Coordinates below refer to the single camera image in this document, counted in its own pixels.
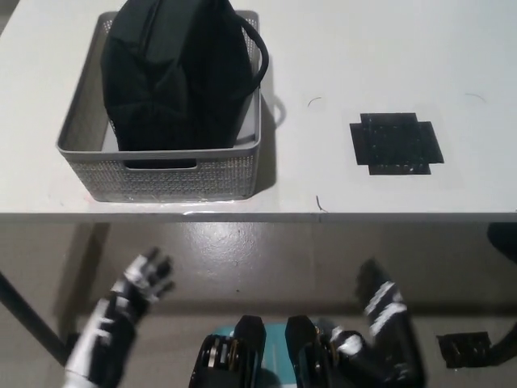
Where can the black tape patch cross shaped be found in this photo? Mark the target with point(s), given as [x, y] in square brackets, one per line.
[398, 143]

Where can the black rounded object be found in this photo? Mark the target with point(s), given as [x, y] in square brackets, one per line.
[503, 238]

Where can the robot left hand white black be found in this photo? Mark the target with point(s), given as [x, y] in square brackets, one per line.
[147, 275]

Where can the black table leg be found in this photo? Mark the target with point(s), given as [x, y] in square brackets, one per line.
[507, 339]
[32, 319]

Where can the robot right hand white black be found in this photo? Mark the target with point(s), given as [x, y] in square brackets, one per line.
[381, 299]

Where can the short wavy dark thread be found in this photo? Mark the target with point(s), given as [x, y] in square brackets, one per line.
[320, 205]

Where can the black floor tape patch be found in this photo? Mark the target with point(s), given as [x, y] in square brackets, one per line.
[464, 349]

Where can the grey perforated plastic basket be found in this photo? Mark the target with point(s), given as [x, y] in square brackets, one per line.
[169, 182]

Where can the thin curved dark thread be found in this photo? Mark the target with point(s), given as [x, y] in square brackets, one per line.
[314, 99]

